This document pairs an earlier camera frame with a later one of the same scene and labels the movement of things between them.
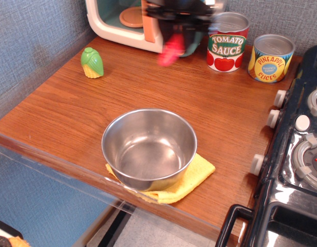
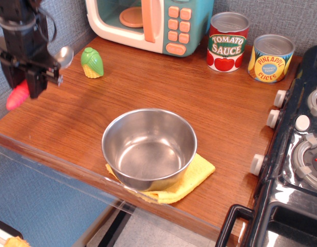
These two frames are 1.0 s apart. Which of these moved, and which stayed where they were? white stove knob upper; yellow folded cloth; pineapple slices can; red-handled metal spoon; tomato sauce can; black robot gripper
Moved: black robot gripper; red-handled metal spoon
Stayed: white stove knob upper; tomato sauce can; yellow folded cloth; pineapple slices can
